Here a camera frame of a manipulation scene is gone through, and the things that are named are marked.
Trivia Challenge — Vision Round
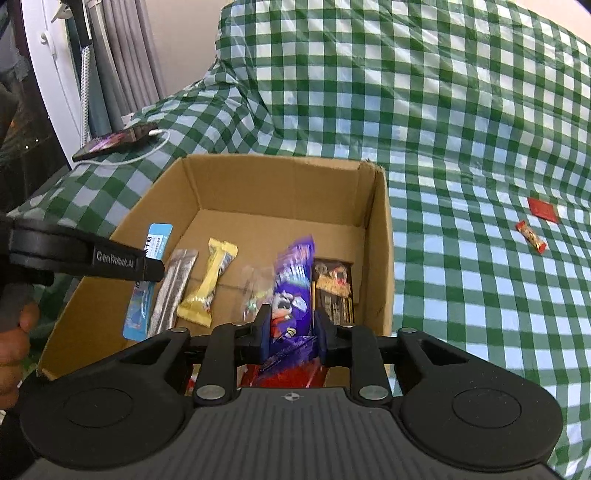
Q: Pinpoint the grey curtain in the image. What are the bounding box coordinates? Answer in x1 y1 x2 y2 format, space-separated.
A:
65 0 168 134

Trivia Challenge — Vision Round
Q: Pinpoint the purple snack packet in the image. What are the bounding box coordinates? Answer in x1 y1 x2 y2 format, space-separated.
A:
259 234 319 374

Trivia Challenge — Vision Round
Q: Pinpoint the clear candy wrapper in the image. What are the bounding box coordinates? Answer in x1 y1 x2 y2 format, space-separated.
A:
238 265 273 324

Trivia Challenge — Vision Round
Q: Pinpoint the green checkered cloth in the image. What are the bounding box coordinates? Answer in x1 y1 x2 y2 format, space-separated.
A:
7 0 591 480

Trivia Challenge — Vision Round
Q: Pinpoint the dark furniture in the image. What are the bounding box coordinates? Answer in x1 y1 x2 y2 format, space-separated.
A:
0 0 70 213

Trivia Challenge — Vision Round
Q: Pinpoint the person's left hand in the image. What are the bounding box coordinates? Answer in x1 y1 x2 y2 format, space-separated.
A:
0 302 41 411

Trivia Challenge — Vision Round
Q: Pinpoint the dark brown snack packet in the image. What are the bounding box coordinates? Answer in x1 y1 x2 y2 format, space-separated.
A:
311 260 355 324

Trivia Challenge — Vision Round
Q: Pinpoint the red snack packet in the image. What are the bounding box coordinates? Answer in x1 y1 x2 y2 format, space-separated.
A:
238 362 326 389

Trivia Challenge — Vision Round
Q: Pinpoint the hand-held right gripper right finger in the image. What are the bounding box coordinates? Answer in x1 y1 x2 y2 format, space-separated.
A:
314 310 482 408

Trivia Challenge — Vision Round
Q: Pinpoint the smartphone with white cable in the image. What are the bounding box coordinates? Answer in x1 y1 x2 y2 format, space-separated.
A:
83 129 171 167

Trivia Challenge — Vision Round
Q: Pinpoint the white cabinet door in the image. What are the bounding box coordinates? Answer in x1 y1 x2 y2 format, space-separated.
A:
21 0 90 153

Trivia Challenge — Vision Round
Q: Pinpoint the yellow snack bar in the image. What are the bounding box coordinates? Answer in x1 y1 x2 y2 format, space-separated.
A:
177 237 238 328

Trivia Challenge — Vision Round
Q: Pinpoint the blue white snack packet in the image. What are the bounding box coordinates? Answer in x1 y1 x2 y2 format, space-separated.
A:
122 223 174 341

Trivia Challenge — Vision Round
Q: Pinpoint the cardboard box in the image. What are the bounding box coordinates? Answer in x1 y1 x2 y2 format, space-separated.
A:
36 154 394 398

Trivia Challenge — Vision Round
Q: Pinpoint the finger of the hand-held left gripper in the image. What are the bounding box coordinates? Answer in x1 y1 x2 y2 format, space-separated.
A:
140 254 166 283

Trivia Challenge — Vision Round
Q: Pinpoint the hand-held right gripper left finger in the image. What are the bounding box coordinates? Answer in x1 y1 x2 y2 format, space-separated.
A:
110 304 273 408

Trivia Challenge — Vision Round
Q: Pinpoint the red square packet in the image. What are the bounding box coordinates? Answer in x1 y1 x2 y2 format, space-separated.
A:
527 197 559 223

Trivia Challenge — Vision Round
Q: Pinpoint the small red gold candy bar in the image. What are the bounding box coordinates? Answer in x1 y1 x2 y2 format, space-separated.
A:
516 220 548 254

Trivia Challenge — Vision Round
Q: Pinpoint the grey patterned strap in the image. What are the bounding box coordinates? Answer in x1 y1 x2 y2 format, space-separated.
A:
79 44 94 141

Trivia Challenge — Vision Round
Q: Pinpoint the silver snack packet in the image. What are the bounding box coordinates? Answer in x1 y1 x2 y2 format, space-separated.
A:
147 249 199 337

